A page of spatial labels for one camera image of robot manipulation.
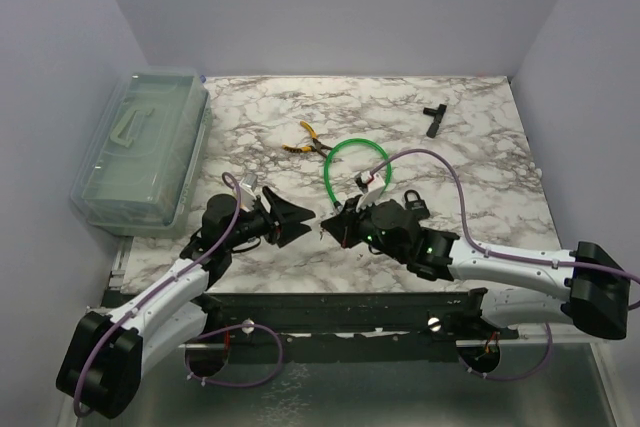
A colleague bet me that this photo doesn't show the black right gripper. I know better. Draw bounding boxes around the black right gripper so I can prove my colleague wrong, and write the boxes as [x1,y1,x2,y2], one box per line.
[322,194,407,263]

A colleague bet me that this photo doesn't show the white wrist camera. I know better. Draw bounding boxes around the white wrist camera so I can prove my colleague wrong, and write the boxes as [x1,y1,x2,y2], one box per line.
[239,173,260,212]
[355,171,386,211]

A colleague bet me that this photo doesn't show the clear plastic storage box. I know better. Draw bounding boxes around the clear plastic storage box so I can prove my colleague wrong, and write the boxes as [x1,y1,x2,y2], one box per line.
[71,67,212,238]

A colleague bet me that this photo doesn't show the green cable lock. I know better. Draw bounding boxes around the green cable lock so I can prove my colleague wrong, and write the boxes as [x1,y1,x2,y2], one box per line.
[323,138,389,213]

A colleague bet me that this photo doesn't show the yellow handled pliers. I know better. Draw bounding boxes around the yellow handled pliers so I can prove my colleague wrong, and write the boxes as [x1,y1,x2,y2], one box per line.
[282,121,333,160]

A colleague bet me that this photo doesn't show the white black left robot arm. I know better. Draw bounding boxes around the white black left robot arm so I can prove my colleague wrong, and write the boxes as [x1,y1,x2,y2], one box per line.
[56,187,315,419]

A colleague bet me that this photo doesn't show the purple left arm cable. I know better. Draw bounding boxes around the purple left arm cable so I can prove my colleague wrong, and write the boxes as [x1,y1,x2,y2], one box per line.
[72,171,285,418]

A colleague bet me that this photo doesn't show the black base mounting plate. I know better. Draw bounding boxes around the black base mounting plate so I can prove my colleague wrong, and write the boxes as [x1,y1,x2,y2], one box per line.
[195,288,497,363]

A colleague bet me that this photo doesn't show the aluminium rail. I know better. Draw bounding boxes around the aluminium rail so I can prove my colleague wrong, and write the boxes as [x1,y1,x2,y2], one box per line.
[82,301,611,348]

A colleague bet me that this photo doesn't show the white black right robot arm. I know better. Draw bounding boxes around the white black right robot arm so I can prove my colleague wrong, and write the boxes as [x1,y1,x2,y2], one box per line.
[321,200,631,340]

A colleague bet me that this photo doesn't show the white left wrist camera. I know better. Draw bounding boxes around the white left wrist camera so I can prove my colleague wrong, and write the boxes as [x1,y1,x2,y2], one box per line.
[239,173,260,212]

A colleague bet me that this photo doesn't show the black padlock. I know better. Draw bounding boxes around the black padlock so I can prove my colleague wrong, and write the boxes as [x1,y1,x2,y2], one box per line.
[404,189,431,221]

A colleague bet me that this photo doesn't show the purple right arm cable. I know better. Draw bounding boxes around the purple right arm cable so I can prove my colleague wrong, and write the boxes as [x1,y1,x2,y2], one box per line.
[357,148,640,382]

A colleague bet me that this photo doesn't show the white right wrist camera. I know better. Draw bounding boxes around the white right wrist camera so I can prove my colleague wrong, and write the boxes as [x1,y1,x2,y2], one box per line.
[355,171,386,211]

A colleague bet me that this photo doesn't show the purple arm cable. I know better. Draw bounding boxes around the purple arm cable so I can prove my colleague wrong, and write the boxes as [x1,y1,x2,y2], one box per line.
[357,148,640,382]
[72,171,285,418]

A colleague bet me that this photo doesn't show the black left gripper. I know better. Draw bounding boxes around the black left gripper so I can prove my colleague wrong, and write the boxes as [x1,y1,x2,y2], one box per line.
[225,187,315,250]

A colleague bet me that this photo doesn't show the black T-shaped tool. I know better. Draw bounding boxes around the black T-shaped tool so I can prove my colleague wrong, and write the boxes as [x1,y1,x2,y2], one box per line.
[423,104,447,138]

